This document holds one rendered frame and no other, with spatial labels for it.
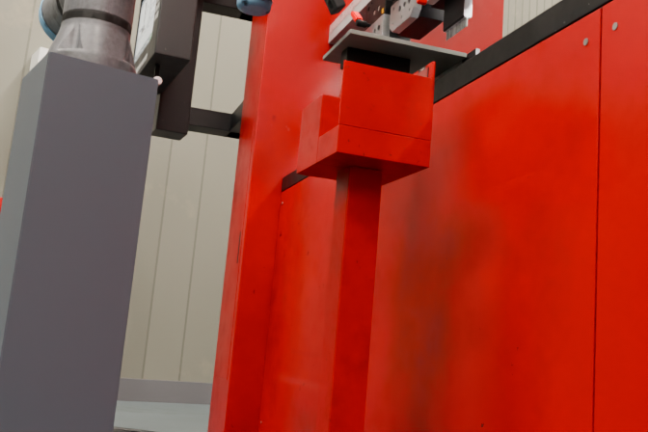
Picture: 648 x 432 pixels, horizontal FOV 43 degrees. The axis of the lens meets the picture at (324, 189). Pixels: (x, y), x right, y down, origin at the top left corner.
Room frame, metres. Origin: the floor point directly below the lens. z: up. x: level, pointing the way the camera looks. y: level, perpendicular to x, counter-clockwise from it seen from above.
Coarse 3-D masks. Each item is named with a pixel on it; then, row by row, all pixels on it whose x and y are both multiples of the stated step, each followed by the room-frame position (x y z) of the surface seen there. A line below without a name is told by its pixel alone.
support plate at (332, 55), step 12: (348, 36) 1.57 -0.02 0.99; (360, 36) 1.57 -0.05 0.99; (372, 36) 1.57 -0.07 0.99; (384, 36) 1.58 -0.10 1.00; (336, 48) 1.65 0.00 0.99; (360, 48) 1.63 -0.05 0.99; (372, 48) 1.63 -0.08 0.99; (384, 48) 1.62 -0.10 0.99; (396, 48) 1.62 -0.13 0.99; (408, 48) 1.61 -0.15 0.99; (420, 48) 1.61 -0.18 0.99; (432, 48) 1.61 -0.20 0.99; (444, 48) 1.62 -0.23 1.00; (324, 60) 1.72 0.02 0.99; (336, 60) 1.72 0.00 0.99; (420, 60) 1.67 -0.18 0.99; (432, 60) 1.67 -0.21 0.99; (444, 60) 1.66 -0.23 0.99; (456, 60) 1.65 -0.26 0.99
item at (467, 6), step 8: (448, 0) 1.75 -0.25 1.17; (456, 0) 1.71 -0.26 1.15; (464, 0) 1.67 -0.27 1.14; (448, 8) 1.75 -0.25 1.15; (456, 8) 1.71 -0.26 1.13; (464, 8) 1.67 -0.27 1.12; (448, 16) 1.74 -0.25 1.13; (456, 16) 1.71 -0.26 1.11; (464, 16) 1.68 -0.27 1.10; (448, 24) 1.74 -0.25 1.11; (456, 24) 1.72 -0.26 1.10; (464, 24) 1.69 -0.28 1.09; (448, 32) 1.76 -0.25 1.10; (456, 32) 1.72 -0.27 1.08
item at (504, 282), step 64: (640, 0) 0.92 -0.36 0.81; (512, 64) 1.20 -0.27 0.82; (576, 64) 1.04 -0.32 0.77; (640, 64) 0.92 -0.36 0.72; (448, 128) 1.40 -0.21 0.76; (512, 128) 1.19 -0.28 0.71; (576, 128) 1.04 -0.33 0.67; (640, 128) 0.92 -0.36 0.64; (320, 192) 2.09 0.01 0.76; (384, 192) 1.67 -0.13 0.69; (448, 192) 1.38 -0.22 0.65; (512, 192) 1.18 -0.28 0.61; (576, 192) 1.03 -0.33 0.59; (640, 192) 0.92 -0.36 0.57; (320, 256) 2.05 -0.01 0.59; (384, 256) 1.65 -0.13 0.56; (448, 256) 1.37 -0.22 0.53; (512, 256) 1.18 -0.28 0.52; (576, 256) 1.03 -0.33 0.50; (640, 256) 0.91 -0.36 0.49; (320, 320) 2.01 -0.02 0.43; (384, 320) 1.62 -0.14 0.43; (448, 320) 1.36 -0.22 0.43; (512, 320) 1.17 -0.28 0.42; (576, 320) 1.03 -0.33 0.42; (640, 320) 0.91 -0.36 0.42; (384, 384) 1.60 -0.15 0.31; (448, 384) 1.35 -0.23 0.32; (512, 384) 1.16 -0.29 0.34; (576, 384) 1.02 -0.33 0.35; (640, 384) 0.91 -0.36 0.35
